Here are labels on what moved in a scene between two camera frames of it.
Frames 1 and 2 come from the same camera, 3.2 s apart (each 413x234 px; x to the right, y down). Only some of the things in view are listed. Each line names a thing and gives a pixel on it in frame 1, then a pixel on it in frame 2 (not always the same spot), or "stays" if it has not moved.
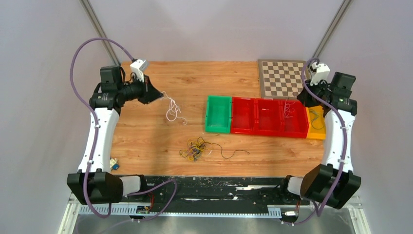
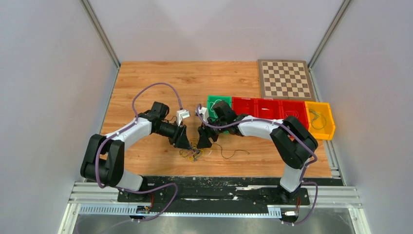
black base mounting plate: [204, 191] stays
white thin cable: [171, 114] → [210, 107]
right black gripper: [303, 97] → [205, 133]
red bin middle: [269, 116] stays
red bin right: [293, 119] stays
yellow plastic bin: [316, 125] stays
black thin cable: [221, 150] stays
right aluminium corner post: [330, 30] stays
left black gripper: [149, 92] → [179, 139]
